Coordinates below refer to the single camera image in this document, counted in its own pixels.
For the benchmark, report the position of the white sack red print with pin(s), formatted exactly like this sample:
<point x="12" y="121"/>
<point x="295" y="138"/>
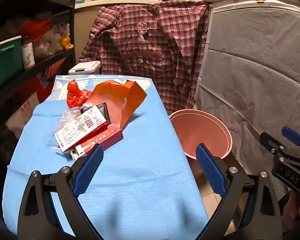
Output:
<point x="22" y="112"/>

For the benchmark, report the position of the green storage box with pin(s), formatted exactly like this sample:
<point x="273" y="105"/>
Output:
<point x="5" y="62"/>

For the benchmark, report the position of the white printed carton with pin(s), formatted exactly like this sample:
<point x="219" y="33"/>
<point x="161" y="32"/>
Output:
<point x="75" y="132"/>

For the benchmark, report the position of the red cardboard box blue label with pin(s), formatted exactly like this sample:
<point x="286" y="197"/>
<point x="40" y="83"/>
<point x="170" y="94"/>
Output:
<point x="40" y="85"/>

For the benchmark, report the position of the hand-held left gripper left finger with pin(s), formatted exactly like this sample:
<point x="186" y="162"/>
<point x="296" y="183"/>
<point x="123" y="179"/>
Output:
<point x="90" y="170"/>

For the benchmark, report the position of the black foil packet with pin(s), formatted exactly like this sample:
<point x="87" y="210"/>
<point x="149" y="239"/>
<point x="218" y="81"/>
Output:
<point x="105" y="112"/>

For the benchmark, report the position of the red crumpled plastic bag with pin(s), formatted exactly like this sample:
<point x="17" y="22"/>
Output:
<point x="75" y="95"/>

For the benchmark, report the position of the red and white box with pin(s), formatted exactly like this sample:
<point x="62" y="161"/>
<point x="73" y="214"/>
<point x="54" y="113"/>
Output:
<point x="110" y="136"/>

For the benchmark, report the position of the black shelf rack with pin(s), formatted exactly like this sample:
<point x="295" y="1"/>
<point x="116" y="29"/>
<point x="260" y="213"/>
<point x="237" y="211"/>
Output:
<point x="50" y="60"/>

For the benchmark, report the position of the red bag on shelf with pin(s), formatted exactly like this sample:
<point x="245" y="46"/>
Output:
<point x="37" y="28"/>

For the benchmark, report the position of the red plaid shirt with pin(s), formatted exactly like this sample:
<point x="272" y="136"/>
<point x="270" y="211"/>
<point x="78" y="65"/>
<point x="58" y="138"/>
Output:
<point x="140" y="55"/>

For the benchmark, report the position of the pink plastic bucket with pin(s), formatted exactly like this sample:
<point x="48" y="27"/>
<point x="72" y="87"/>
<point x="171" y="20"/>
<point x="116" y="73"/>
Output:
<point x="199" y="127"/>

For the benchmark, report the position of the person's right hand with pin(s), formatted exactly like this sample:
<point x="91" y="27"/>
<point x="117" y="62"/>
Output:
<point x="293" y="210"/>

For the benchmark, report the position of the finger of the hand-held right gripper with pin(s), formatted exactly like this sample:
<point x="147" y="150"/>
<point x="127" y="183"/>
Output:
<point x="293" y="135"/>
<point x="272" y="145"/>

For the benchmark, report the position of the clear plastic wrap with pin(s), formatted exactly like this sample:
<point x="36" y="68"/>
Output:
<point x="67" y="115"/>

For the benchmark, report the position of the labelled glass jar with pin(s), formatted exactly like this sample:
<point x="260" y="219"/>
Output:
<point x="28" y="55"/>

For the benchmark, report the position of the grey cover cloth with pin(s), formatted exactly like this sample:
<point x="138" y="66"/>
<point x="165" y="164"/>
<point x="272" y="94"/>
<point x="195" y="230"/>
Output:
<point x="252" y="67"/>

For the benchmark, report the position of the white pedal bin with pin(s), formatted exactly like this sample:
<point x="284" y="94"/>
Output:
<point x="85" y="67"/>

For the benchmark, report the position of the blue printed tablecloth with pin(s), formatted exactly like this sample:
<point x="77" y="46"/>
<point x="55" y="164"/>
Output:
<point x="140" y="180"/>

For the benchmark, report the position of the yellow crinkled bag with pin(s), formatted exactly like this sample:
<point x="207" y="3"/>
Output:
<point x="67" y="43"/>

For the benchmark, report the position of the orange paper bag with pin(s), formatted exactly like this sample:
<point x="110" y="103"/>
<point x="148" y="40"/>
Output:
<point x="135" y="100"/>

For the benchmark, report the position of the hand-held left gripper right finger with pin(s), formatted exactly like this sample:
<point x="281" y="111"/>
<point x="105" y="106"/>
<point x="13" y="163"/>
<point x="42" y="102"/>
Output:
<point x="209" y="170"/>

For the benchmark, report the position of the clear plastic bag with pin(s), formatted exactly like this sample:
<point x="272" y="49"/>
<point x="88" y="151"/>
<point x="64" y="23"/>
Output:
<point x="47" y="42"/>

